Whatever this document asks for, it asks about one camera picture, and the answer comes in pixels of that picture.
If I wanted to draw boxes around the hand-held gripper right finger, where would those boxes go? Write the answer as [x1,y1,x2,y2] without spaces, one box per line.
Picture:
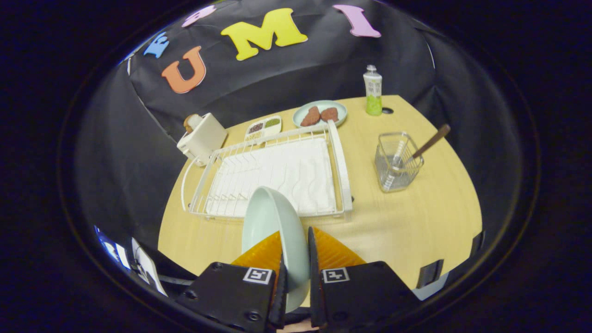
[308,227,421,330]

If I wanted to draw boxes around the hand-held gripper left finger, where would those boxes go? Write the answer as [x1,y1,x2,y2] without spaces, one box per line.
[176,230,288,331]

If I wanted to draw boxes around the pale green plate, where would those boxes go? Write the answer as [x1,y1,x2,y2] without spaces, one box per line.
[241,186,310,314]

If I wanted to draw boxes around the white wire dish rack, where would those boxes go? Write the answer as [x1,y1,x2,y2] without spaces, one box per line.
[187,119,353,220]

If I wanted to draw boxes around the clear wire mesh basket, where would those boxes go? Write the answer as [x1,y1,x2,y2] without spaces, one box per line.
[375,132,425,193]

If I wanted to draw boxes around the wooden handle spoon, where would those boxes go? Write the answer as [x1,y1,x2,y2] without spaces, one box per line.
[392,124,451,167]

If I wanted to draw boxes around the pale plate with food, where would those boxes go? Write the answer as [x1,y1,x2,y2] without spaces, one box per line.
[293,100,348,129]

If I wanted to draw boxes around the white printed sheets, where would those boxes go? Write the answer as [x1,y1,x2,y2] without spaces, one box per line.
[95,226,168,296]

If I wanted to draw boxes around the white divided seasoning tray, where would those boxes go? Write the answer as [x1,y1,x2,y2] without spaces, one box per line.
[244,116,282,142]

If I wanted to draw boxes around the white toaster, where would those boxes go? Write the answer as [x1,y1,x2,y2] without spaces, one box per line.
[177,113,228,167]

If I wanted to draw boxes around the green tea bottle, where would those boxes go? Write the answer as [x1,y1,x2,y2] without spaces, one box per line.
[363,65,383,116]

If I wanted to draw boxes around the black backdrop cloth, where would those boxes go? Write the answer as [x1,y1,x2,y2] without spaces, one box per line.
[74,0,537,259]

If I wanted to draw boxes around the white power cable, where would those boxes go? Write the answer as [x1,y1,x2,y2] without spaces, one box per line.
[181,157,204,213]

